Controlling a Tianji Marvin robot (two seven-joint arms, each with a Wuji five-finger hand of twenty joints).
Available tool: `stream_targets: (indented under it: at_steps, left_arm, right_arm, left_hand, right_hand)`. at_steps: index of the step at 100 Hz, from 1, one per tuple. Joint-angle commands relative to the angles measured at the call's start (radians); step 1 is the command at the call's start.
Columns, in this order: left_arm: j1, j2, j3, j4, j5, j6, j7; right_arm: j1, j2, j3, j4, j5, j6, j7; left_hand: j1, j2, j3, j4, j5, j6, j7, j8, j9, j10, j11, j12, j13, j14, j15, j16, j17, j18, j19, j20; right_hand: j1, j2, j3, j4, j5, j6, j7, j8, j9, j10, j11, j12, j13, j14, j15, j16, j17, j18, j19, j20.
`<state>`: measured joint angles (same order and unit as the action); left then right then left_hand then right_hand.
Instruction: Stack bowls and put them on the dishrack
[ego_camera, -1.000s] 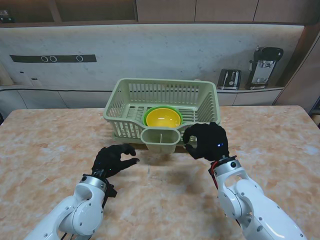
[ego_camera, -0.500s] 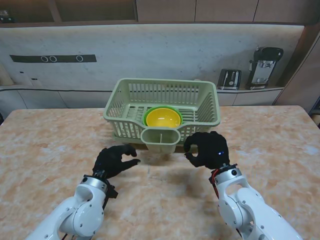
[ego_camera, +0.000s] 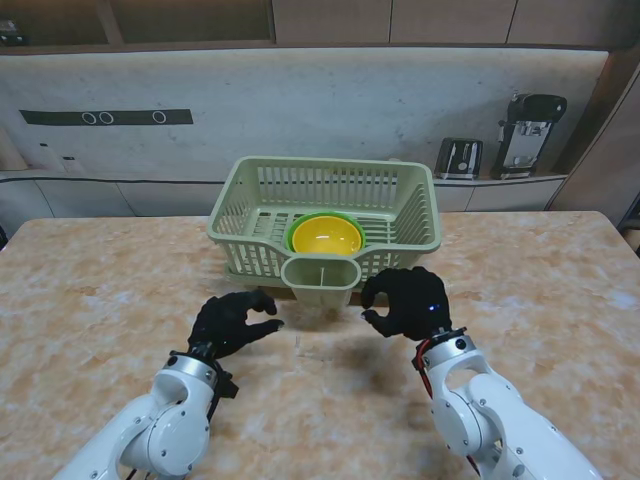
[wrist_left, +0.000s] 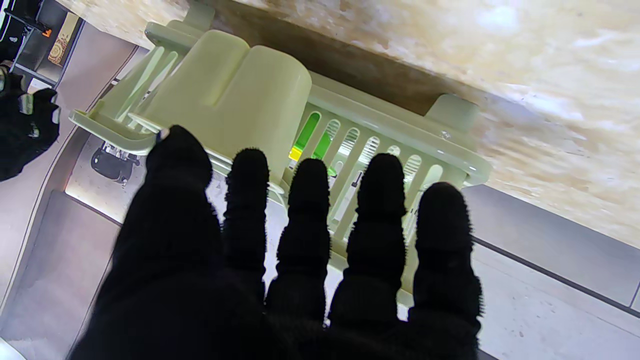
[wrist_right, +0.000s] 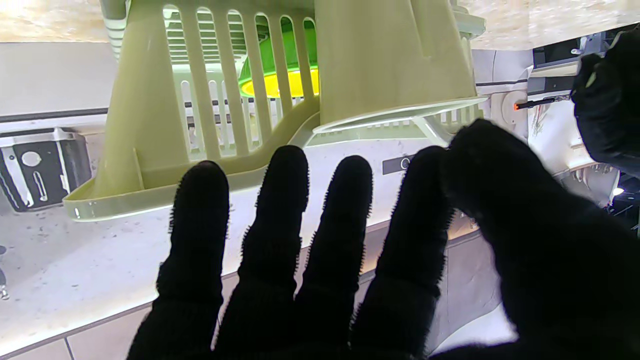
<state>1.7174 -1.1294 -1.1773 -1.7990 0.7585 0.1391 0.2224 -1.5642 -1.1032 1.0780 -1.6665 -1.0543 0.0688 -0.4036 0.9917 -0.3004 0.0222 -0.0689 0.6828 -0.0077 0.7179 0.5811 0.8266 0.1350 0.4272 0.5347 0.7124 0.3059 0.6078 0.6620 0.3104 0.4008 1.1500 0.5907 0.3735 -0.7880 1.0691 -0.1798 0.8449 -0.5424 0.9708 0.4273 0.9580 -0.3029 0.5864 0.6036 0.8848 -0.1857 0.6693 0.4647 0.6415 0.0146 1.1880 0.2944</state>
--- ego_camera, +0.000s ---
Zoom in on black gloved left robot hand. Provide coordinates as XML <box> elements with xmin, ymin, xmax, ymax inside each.
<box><xmin>188</xmin><ymin>289</ymin><xmax>286</xmax><ymax>360</ymax></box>

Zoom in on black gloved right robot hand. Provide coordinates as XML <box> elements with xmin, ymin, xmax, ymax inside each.
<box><xmin>360</xmin><ymin>266</ymin><xmax>453</xmax><ymax>343</ymax></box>

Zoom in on green plastic bowl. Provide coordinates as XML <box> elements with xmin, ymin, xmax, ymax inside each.
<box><xmin>285</xmin><ymin>211</ymin><xmax>368</xmax><ymax>256</ymax></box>

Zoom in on yellow plastic bowl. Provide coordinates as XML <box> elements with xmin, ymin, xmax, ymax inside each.
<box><xmin>291</xmin><ymin>214</ymin><xmax>365</xmax><ymax>256</ymax></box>

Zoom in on pale green drip tray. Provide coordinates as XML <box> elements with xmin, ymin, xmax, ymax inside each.
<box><xmin>223</xmin><ymin>264</ymin><xmax>414</xmax><ymax>301</ymax></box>

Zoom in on pale green cutlery holder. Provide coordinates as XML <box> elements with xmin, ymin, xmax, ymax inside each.
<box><xmin>280</xmin><ymin>257</ymin><xmax>362</xmax><ymax>309</ymax></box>

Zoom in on white low counter cabinet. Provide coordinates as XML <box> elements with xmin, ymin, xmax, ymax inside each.
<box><xmin>0</xmin><ymin>169</ymin><xmax>571</xmax><ymax>219</ymax></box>

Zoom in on black silver toaster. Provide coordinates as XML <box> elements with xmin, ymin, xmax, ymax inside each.
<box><xmin>433</xmin><ymin>137</ymin><xmax>485</xmax><ymax>181</ymax></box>

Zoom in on pale green plastic dish rack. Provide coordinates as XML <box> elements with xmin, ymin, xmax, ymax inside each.
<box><xmin>205</xmin><ymin>155</ymin><xmax>442</xmax><ymax>284</ymax></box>

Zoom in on black silver coffee machine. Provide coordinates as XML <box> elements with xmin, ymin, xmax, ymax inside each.
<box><xmin>489</xmin><ymin>90</ymin><xmax>569</xmax><ymax>181</ymax></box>

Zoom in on small dark device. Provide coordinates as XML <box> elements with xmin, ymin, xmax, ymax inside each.
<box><xmin>0</xmin><ymin>18</ymin><xmax>29</xmax><ymax>47</ymax></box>

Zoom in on wooden wall cabinets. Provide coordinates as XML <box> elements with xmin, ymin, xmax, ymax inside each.
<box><xmin>0</xmin><ymin>0</ymin><xmax>640</xmax><ymax>51</ymax></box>

